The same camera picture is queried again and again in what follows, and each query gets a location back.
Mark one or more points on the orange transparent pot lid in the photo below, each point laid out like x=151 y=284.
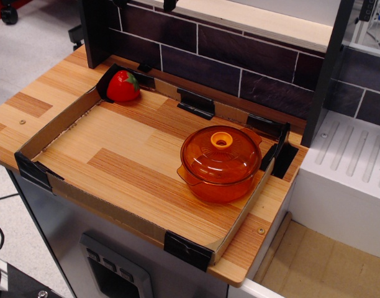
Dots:
x=220 y=155

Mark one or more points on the orange transparent pot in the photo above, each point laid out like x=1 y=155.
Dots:
x=223 y=193

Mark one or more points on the red toy strawberry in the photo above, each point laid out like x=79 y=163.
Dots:
x=123 y=87

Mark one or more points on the cardboard fence with black tape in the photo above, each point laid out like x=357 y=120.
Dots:
x=120 y=161

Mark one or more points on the beige wooden shelf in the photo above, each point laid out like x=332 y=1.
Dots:
x=272 y=25

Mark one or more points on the grey oven control panel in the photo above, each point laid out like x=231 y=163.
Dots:
x=114 y=274

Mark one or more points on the white toy sink drainboard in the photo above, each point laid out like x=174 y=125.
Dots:
x=337 y=189

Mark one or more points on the black caster wheel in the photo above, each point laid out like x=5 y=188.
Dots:
x=9 y=15

